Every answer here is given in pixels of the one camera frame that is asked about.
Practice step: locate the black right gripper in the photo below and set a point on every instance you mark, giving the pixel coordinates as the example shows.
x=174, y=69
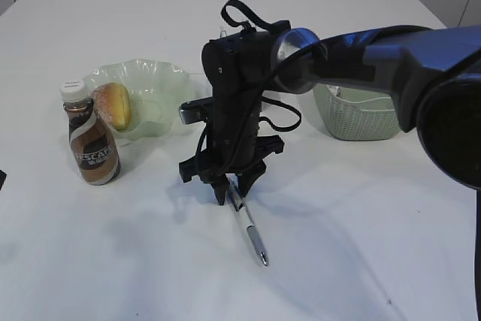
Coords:
x=236, y=67

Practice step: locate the green plastic woven basket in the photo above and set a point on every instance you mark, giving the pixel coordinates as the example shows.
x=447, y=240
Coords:
x=356, y=115

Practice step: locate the sugared bread roll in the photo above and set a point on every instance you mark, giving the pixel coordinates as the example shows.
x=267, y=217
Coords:
x=112, y=103

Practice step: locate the Nescafe coffee bottle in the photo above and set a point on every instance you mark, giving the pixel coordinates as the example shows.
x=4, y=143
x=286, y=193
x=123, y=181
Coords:
x=90, y=140

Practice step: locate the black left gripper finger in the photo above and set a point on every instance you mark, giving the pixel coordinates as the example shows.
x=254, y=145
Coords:
x=2, y=178

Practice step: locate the cream pen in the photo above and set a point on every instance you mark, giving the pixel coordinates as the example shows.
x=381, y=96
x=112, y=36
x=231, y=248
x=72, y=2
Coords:
x=222, y=32

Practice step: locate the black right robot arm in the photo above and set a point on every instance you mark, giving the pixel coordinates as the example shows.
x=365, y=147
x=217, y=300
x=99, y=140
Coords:
x=431, y=75

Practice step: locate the grey pen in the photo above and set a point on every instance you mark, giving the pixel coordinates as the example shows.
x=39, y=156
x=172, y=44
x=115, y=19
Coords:
x=247, y=224

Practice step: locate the green wavy glass plate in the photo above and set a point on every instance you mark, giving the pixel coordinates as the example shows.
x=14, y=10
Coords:
x=156, y=90

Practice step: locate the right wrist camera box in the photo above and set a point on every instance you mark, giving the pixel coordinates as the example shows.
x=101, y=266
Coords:
x=199, y=110

